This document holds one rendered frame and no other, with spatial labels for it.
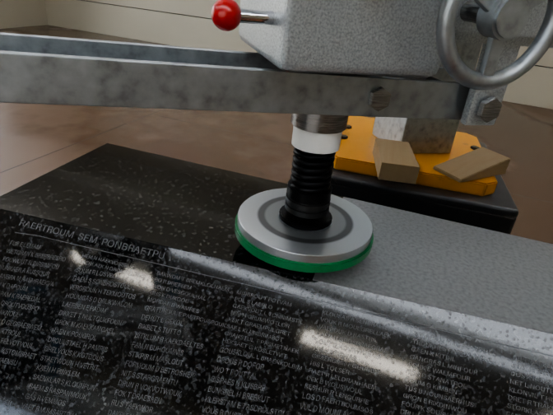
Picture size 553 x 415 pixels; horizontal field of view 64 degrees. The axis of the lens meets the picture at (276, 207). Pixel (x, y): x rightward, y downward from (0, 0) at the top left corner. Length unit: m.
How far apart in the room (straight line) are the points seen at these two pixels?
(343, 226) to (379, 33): 0.30
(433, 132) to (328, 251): 0.90
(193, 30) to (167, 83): 7.21
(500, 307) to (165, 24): 7.58
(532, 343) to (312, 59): 0.48
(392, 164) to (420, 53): 0.68
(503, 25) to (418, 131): 0.93
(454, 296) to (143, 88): 0.51
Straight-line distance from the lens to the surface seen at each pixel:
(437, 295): 0.70
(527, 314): 0.73
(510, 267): 0.83
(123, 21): 8.50
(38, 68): 0.52
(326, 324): 0.66
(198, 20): 7.67
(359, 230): 0.69
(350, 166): 1.33
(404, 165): 1.21
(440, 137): 1.49
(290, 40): 0.48
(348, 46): 0.51
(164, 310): 0.70
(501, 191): 1.45
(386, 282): 0.69
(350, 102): 0.58
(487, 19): 0.53
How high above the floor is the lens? 1.24
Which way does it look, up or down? 28 degrees down
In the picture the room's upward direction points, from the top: 6 degrees clockwise
